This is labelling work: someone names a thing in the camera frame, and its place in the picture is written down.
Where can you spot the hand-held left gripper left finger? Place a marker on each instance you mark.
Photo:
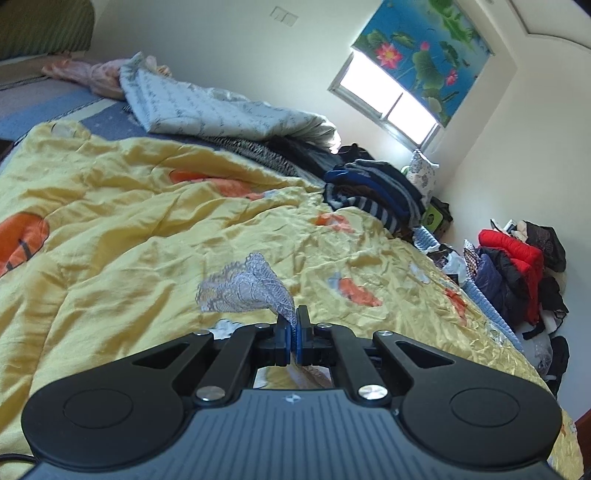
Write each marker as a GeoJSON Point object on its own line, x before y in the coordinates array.
{"type": "Point", "coordinates": [287, 342]}

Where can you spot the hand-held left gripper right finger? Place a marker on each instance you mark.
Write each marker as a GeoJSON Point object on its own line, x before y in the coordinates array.
{"type": "Point", "coordinates": [301, 339]}

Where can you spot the lavender lace-trimmed garment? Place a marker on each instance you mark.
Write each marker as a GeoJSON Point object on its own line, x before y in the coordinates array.
{"type": "Point", "coordinates": [249, 286]}

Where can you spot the stack of folded dark clothes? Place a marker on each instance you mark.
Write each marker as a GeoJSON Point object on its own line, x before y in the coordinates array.
{"type": "Point", "coordinates": [369, 184]}

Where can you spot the pile of dark clothes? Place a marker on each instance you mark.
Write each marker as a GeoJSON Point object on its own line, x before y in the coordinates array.
{"type": "Point", "coordinates": [494, 281]}

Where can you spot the white plastic bag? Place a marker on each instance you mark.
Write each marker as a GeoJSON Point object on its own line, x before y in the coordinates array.
{"type": "Point", "coordinates": [455, 267]}

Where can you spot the green plastic chair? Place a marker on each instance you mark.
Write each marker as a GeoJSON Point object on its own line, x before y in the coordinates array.
{"type": "Point", "coordinates": [434, 219]}

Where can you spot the yellow carrot print quilt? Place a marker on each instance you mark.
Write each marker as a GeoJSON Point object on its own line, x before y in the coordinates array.
{"type": "Point", "coordinates": [138, 221]}

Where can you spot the black and white striped cloth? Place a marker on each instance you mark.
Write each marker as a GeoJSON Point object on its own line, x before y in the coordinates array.
{"type": "Point", "coordinates": [249, 150]}

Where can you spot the floral pillow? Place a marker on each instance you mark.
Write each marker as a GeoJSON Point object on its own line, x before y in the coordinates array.
{"type": "Point", "coordinates": [422, 173]}

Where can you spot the red jacket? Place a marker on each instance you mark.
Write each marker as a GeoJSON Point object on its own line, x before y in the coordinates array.
{"type": "Point", "coordinates": [508, 247]}

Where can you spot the grey printed quilt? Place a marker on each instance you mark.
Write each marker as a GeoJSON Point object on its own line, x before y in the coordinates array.
{"type": "Point", "coordinates": [194, 106]}

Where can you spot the window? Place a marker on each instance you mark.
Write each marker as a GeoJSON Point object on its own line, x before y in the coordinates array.
{"type": "Point", "coordinates": [364, 85]}

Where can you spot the lotus print roller blind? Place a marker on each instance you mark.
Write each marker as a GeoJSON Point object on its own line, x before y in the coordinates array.
{"type": "Point", "coordinates": [415, 37]}

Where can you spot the blue bed sheet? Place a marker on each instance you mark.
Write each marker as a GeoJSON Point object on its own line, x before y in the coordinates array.
{"type": "Point", "coordinates": [46, 115]}

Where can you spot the pink cloth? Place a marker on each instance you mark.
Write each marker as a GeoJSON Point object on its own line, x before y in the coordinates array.
{"type": "Point", "coordinates": [92, 74]}

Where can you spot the green headboard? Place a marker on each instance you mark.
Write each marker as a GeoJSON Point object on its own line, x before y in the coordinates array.
{"type": "Point", "coordinates": [41, 27]}

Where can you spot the wall switch plate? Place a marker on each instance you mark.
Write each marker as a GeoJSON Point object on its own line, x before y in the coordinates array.
{"type": "Point", "coordinates": [284, 15]}

